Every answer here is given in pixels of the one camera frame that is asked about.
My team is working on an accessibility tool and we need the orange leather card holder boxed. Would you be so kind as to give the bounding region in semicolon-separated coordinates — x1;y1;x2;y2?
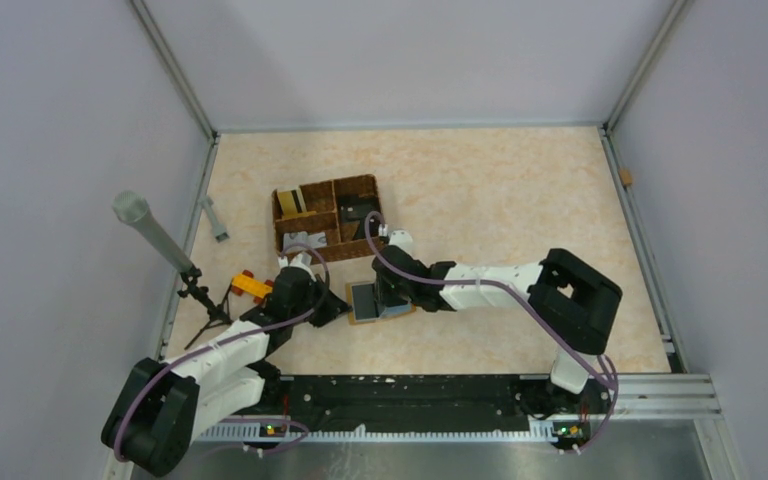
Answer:
345;281;417;326

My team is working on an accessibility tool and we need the grey card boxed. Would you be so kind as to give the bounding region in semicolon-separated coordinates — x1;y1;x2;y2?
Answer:
350;282;379;323
282;231;328;253

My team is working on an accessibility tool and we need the brown wicker divided basket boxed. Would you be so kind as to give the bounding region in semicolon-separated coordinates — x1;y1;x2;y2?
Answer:
271;174;383;262

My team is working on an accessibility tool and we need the gold card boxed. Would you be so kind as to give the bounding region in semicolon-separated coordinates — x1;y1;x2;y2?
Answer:
276;188;308;218

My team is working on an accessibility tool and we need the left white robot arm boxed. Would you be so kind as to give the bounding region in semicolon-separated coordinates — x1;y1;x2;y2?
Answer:
100;257;352;476

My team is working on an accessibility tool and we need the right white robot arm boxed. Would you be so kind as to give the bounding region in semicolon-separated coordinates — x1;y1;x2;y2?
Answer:
372;230;623;412

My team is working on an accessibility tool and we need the black card in basket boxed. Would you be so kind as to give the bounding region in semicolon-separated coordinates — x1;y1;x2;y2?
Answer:
337;195;380;241

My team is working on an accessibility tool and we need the black microphone tripod stand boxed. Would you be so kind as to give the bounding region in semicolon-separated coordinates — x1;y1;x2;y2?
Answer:
177;266;233;349

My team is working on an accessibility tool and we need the grey plastic tool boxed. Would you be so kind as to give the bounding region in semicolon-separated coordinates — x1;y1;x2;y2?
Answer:
199;195;229;243

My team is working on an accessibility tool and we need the silver microphone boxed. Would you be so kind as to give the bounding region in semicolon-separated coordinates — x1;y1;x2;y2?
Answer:
112;190;194;273

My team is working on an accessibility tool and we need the small wooden block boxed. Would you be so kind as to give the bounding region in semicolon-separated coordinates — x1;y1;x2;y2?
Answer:
617;167;634;188

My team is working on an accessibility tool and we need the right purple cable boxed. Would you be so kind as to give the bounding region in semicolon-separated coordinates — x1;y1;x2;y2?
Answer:
364;210;621;455

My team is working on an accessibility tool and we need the white perforated cable tray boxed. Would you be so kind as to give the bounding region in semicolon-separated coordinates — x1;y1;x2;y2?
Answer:
197;422;558;443

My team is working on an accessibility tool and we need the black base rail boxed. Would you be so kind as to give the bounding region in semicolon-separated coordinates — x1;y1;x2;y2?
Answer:
238;374;610;434

